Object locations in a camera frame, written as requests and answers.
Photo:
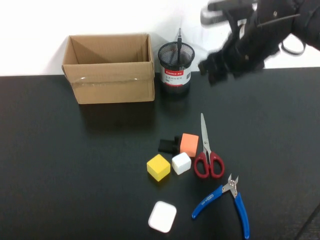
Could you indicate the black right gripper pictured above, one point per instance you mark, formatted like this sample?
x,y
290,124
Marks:
x,y
252,50

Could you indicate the black precision screwdriver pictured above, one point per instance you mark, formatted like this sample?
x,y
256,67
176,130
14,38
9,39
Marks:
x,y
179,45

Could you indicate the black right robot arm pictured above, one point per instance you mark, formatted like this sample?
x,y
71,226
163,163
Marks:
x,y
310,25

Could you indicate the black mesh pen holder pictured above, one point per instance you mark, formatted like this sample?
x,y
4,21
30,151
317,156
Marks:
x,y
175,77

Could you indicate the orange foam block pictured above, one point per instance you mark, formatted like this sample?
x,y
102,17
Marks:
x,y
189,143

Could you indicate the black block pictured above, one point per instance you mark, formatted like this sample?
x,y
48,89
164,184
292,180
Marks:
x,y
164,145

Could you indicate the white cube block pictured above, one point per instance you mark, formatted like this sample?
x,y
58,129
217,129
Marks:
x,y
180,163

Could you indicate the brown cardboard box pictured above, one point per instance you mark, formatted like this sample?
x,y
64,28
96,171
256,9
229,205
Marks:
x,y
112,85

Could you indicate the yellow cube block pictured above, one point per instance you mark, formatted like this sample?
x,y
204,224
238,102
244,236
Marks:
x,y
158,165

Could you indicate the white flat rounded block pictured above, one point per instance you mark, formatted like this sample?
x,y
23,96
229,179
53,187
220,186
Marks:
x,y
162,216

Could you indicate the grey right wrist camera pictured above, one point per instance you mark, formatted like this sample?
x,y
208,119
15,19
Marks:
x,y
217,15

